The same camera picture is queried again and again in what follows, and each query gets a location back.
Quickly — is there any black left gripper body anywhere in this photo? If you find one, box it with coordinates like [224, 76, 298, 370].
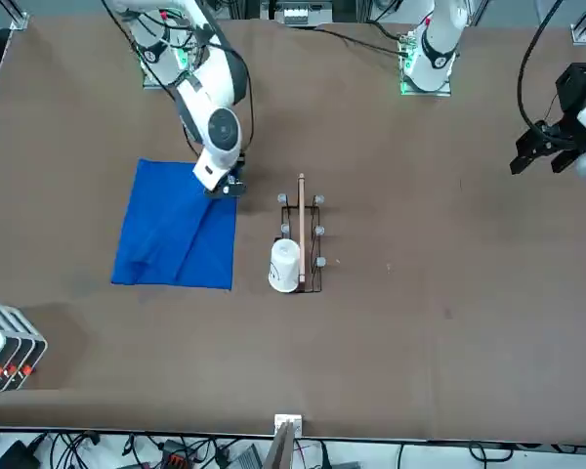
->
[541, 62, 586, 141]

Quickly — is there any white paper cup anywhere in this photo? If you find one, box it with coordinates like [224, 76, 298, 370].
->
[268, 237, 303, 294]

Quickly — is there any white power strip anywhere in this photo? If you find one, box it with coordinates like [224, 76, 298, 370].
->
[275, 0, 323, 25]

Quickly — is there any aluminium camera post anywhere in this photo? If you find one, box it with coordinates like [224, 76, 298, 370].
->
[272, 413, 304, 469]

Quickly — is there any blue towel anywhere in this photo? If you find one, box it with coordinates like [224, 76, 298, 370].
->
[110, 156, 238, 291]

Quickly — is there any white stacked drawer box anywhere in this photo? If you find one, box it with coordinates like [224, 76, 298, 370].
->
[0, 300, 48, 395]

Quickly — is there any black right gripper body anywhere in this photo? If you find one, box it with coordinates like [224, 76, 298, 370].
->
[205, 151, 248, 199]

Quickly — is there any black wire cup rack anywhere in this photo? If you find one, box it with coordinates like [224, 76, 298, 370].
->
[276, 173, 327, 295]

